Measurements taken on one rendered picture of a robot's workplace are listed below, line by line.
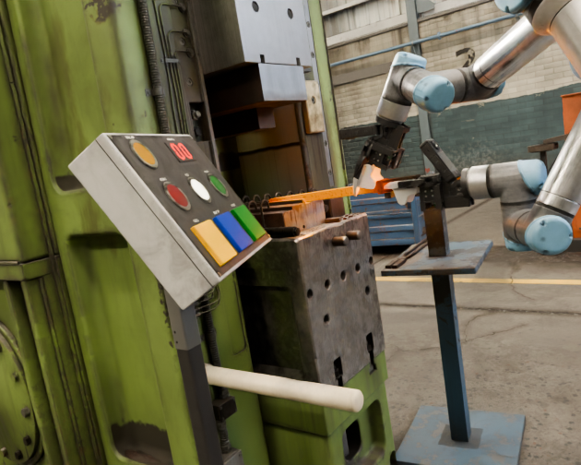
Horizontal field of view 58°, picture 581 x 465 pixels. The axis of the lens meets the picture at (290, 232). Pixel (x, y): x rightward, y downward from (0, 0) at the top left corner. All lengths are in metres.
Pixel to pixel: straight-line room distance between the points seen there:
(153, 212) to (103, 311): 0.84
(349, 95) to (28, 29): 8.70
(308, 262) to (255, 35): 0.59
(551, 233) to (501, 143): 7.96
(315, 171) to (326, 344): 0.62
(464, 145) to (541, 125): 1.19
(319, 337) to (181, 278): 0.68
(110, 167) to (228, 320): 0.72
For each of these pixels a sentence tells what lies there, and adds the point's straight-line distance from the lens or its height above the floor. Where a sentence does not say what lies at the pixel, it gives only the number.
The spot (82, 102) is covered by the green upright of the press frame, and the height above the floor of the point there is 1.34.
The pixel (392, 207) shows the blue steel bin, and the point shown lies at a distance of 5.17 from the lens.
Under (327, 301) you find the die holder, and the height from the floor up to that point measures 0.72.
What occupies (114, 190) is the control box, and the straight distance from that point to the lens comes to 0.82.
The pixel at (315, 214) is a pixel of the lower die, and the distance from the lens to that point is 1.50.
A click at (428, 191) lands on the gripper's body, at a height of 0.99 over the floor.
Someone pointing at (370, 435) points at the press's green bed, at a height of 0.20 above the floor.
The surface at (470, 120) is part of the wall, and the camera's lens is 9.14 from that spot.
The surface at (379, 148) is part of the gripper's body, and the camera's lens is 1.30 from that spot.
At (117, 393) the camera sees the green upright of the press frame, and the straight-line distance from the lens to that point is 1.69.
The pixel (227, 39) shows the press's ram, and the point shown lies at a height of 1.43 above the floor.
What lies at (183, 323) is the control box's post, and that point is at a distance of 1.00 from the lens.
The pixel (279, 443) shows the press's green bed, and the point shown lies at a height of 0.31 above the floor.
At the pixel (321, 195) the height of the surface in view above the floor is 1.01.
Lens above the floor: 1.12
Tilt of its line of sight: 8 degrees down
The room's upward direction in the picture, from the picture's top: 9 degrees counter-clockwise
